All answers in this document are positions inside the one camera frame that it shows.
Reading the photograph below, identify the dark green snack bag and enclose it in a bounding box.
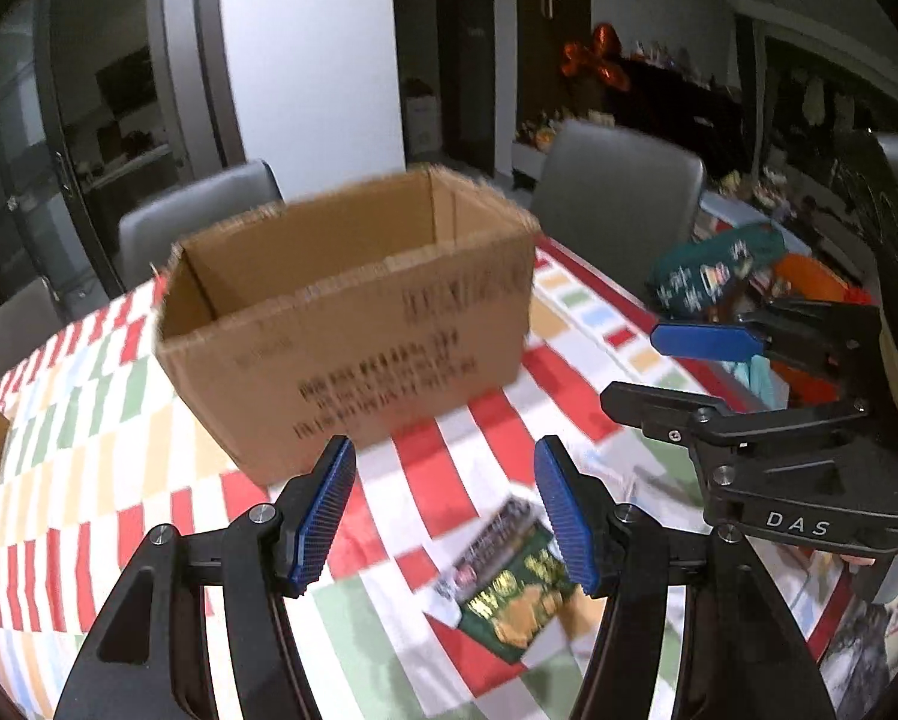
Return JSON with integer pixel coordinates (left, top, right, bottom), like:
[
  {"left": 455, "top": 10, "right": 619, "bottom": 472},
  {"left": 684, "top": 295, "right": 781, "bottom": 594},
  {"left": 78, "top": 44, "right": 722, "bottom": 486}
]
[{"left": 647, "top": 221, "right": 787, "bottom": 312}]

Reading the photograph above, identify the dark grey snack packet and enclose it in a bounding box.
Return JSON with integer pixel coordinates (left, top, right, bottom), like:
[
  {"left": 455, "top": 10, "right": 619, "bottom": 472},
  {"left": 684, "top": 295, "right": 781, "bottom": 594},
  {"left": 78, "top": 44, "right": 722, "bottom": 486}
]
[{"left": 430, "top": 499, "right": 540, "bottom": 608}]

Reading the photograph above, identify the brown cardboard box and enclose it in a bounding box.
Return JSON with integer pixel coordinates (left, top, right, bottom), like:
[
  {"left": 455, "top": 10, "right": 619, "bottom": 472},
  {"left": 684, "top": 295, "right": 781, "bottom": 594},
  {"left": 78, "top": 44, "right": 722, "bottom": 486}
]
[{"left": 152, "top": 165, "right": 543, "bottom": 487}]

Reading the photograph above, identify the orange snack bag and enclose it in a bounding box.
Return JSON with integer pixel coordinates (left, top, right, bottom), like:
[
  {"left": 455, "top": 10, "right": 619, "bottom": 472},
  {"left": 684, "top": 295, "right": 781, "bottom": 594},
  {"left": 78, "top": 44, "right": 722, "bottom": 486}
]
[{"left": 749, "top": 255, "right": 881, "bottom": 406}]

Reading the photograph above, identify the green cracker packet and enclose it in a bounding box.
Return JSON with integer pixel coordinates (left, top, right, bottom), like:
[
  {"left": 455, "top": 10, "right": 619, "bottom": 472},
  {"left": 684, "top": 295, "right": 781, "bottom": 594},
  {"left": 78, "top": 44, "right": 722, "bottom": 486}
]
[{"left": 456, "top": 525, "right": 577, "bottom": 665}]

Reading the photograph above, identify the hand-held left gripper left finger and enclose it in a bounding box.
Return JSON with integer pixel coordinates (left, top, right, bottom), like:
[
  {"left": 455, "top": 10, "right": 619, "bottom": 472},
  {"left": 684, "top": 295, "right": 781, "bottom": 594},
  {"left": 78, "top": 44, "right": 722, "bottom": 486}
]
[{"left": 51, "top": 435, "right": 358, "bottom": 720}]

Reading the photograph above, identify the teal cloth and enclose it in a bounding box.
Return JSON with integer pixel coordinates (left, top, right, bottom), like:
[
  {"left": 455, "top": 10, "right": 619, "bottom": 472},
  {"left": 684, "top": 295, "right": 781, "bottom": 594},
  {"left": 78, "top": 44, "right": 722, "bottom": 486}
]
[{"left": 722, "top": 356, "right": 791, "bottom": 410}]

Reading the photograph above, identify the striped colourful tablecloth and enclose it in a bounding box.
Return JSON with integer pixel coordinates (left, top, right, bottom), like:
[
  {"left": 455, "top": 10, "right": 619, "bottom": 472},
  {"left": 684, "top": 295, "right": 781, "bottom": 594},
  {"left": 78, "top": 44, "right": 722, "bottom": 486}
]
[{"left": 0, "top": 236, "right": 870, "bottom": 720}]

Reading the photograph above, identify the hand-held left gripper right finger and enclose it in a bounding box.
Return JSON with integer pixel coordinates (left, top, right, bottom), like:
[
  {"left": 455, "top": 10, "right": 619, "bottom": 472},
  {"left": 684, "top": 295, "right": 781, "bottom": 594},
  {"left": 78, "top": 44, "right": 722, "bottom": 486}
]
[{"left": 533, "top": 435, "right": 828, "bottom": 720}]

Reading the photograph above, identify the orange foil balloon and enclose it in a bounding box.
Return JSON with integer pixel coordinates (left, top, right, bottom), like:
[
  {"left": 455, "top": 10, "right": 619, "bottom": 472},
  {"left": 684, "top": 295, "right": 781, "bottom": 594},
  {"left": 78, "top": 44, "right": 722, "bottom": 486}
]
[{"left": 563, "top": 24, "right": 633, "bottom": 91}]

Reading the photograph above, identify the dark wardrobe with handles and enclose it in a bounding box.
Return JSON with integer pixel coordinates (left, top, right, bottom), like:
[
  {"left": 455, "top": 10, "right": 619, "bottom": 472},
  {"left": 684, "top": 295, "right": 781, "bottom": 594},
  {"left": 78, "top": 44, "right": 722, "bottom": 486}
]
[{"left": 515, "top": 0, "right": 592, "bottom": 128}]

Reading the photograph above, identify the dark sideboard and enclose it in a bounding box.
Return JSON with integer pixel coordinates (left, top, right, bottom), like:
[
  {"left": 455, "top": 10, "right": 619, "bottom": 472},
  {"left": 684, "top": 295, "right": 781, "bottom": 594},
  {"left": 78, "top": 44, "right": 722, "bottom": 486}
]
[{"left": 614, "top": 56, "right": 746, "bottom": 166}]

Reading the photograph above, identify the grey dining chair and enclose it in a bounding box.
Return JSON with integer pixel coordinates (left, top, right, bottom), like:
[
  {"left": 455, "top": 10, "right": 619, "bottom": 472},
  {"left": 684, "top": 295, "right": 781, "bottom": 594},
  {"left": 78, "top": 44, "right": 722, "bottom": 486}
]
[
  {"left": 117, "top": 159, "right": 285, "bottom": 290},
  {"left": 0, "top": 277, "right": 64, "bottom": 383},
  {"left": 530, "top": 120, "right": 706, "bottom": 271}
]

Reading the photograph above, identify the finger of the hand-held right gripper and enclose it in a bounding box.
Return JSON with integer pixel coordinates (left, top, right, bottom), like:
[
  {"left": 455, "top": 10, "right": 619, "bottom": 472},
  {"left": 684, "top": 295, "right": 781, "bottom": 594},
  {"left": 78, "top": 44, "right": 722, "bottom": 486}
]
[
  {"left": 600, "top": 381, "right": 875, "bottom": 447},
  {"left": 651, "top": 298, "right": 882, "bottom": 391}
]

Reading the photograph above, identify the sliding glass door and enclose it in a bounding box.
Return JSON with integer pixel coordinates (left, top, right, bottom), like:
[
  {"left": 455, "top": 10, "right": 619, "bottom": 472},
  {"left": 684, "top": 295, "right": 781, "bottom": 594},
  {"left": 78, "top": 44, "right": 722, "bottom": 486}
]
[{"left": 0, "top": 0, "right": 225, "bottom": 316}]

